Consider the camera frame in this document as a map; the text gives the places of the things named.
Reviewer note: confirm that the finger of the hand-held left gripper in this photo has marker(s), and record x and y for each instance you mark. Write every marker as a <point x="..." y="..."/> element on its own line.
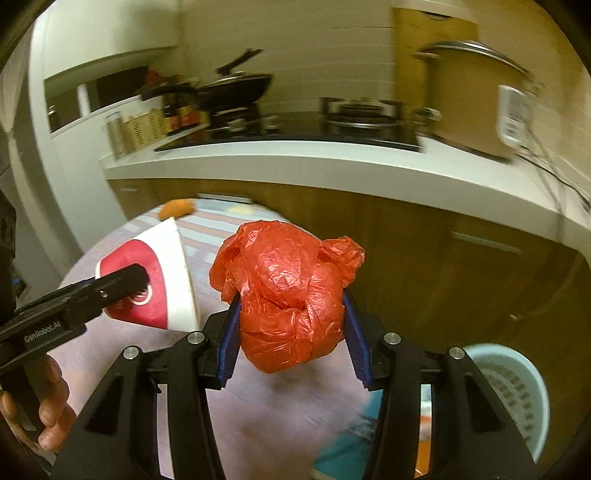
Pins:
<point x="124" y="281"/>

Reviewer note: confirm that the tall storage jar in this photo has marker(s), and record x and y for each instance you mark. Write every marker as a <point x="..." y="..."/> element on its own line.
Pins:
<point x="117" y="136"/>

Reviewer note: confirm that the dark sauce bottle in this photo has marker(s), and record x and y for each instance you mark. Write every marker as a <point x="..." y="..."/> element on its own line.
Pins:
<point x="188" y="115"/>

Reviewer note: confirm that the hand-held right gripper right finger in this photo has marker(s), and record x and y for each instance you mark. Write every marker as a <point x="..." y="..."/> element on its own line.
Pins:
<point x="356" y="341"/>

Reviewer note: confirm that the white plug-in timer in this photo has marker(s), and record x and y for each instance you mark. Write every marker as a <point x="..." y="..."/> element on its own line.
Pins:
<point x="510" y="115"/>

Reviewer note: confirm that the red plastic bag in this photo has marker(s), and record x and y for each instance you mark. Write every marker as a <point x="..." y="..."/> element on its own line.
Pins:
<point x="286" y="295"/>

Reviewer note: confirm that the wooden base cabinet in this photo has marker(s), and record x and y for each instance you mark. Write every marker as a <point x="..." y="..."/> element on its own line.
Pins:
<point x="415" y="240"/>

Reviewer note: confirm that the light blue plastic basket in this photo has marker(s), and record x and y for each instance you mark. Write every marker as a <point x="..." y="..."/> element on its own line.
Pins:
<point x="508" y="392"/>

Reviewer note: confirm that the red packet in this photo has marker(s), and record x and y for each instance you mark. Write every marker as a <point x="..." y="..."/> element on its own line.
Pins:
<point x="151" y="78"/>

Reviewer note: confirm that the black frying pan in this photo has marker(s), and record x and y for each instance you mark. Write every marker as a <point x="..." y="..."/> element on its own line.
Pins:
<point x="240" y="61"/>

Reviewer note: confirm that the person's left hand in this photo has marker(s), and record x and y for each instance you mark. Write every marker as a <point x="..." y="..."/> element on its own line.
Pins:
<point x="57" y="406"/>

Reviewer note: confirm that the black wok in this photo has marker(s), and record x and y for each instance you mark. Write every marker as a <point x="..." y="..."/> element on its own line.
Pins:
<point x="240" y="92"/>

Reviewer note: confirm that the beige rice cooker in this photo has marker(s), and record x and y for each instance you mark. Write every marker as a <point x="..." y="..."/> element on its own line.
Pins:
<point x="461" y="101"/>

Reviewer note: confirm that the teal printed packet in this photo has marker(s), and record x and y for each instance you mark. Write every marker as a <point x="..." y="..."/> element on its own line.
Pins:
<point x="351" y="443"/>

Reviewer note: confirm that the black gas stove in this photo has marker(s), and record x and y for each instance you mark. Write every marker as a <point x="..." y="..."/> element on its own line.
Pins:
<point x="300" y="131"/>

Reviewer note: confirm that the wooden cutting board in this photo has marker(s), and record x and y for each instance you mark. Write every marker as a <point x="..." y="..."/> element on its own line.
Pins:
<point x="411" y="37"/>

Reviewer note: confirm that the fruit peel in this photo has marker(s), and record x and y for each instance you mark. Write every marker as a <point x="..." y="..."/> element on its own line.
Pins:
<point x="175" y="208"/>

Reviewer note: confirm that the yellow woven basket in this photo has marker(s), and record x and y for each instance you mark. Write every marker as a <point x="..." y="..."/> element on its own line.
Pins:
<point x="145" y="129"/>

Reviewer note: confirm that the white wall cupboard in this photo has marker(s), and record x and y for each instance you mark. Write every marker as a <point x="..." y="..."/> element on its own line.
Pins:
<point x="111" y="32"/>

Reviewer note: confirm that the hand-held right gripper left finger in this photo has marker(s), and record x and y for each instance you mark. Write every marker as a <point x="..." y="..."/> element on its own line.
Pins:
<point x="229" y="344"/>

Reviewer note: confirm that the white kitchen countertop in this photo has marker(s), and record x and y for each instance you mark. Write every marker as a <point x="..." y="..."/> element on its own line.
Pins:
<point x="323" y="161"/>

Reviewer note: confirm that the patterned pink tablecloth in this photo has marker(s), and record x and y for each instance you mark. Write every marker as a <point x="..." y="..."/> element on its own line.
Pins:
<point x="277" y="415"/>

